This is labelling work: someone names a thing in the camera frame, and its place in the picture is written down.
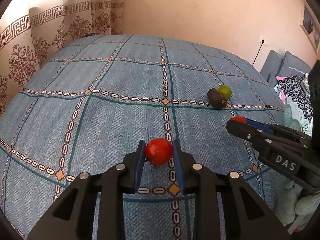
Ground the beige patterned curtain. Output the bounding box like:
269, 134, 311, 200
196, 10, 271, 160
1, 0, 124, 112

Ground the black power cable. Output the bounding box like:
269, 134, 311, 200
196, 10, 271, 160
252, 40, 265, 66

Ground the light green plush cloth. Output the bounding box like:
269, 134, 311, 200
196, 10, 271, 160
275, 180, 319, 234

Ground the red tomato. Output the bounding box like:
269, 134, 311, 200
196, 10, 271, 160
232, 116, 247, 124
145, 138, 173, 166

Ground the small green tomato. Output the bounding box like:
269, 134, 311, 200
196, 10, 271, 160
218, 85, 233, 100

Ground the framed wall picture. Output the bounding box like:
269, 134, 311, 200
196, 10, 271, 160
300, 0, 319, 54

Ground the blue patterned bedspread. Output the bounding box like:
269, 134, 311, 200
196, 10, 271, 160
1, 35, 284, 237

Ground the pile of clothes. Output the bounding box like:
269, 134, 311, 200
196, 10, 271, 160
274, 73, 313, 136

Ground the white wall socket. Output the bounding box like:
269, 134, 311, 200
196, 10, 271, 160
259, 35, 270, 47

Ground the dark avocado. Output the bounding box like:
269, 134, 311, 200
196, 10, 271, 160
207, 88, 227, 109

